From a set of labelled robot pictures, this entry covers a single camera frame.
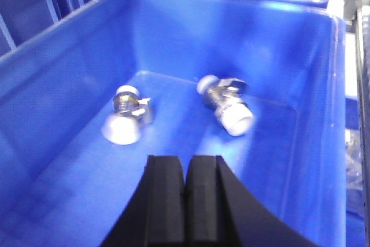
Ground metal valve white caps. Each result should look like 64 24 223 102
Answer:
197 75 254 137
102 85 153 145

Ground blue shelf bin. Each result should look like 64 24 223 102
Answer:
1 0 346 246

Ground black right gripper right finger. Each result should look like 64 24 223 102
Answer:
186 155 315 246

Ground metal shelf frame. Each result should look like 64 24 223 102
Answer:
343 0 369 246

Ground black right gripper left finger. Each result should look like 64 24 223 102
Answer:
101 156 185 246

